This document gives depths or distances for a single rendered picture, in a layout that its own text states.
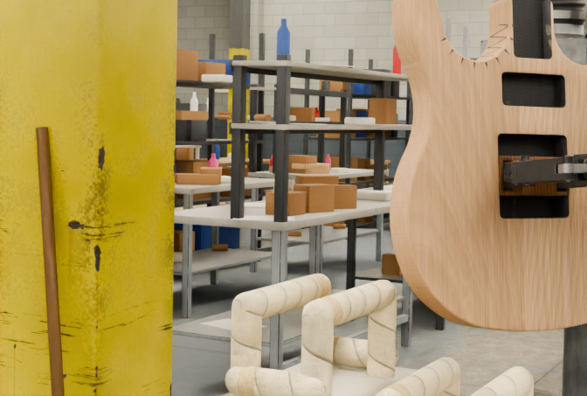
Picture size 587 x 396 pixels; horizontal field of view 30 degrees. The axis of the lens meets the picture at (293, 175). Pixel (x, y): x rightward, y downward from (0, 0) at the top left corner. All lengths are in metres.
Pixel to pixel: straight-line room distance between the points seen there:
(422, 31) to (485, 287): 0.30
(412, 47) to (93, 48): 0.97
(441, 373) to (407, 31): 0.39
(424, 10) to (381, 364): 0.40
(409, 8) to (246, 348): 0.43
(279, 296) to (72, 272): 1.02
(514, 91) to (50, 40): 1.09
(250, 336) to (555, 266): 0.40
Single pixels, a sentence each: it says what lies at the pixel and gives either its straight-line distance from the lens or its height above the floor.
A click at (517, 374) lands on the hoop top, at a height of 1.13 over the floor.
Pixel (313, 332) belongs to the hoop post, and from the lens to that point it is 1.09.
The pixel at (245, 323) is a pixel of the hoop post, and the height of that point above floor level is 1.18.
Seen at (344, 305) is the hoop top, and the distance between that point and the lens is 1.13.
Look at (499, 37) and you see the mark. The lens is 1.35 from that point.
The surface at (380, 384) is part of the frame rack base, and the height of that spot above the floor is 1.10.
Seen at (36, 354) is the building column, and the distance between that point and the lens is 2.24.
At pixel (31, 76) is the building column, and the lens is 2.20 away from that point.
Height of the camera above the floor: 1.39
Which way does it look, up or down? 3 degrees down
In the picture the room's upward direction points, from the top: 1 degrees clockwise
